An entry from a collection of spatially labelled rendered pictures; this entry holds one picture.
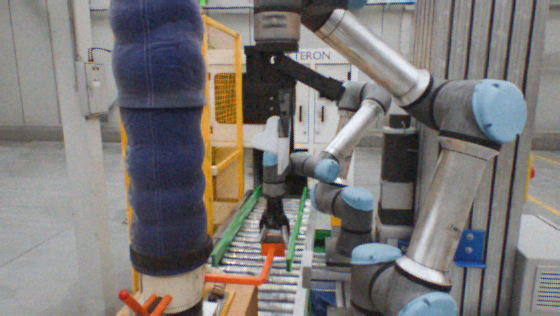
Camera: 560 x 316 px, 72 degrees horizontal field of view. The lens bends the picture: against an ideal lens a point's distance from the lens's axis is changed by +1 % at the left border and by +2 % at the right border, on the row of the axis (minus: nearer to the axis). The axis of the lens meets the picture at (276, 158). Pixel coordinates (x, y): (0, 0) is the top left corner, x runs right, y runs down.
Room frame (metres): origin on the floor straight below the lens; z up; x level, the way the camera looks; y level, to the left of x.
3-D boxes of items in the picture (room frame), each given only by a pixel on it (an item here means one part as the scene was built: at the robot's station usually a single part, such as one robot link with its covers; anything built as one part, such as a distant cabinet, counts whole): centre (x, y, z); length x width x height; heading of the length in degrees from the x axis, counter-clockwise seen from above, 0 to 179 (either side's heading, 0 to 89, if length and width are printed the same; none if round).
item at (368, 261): (0.86, -0.24, 1.20); 0.13 x 0.12 x 0.14; 19
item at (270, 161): (1.29, 0.00, 1.38); 0.09 x 0.08 x 0.11; 128
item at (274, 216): (1.28, 0.01, 1.22); 0.09 x 0.08 x 0.12; 172
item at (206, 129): (3.23, 0.43, 1.05); 1.17 x 0.10 x 2.10; 172
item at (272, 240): (1.31, 0.01, 1.08); 0.09 x 0.08 x 0.05; 82
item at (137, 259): (1.05, 0.30, 1.19); 0.23 x 0.23 x 0.04
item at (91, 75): (2.28, 1.06, 1.62); 0.20 x 0.05 x 0.30; 172
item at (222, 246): (2.96, 0.31, 0.60); 1.60 x 0.10 x 0.09; 172
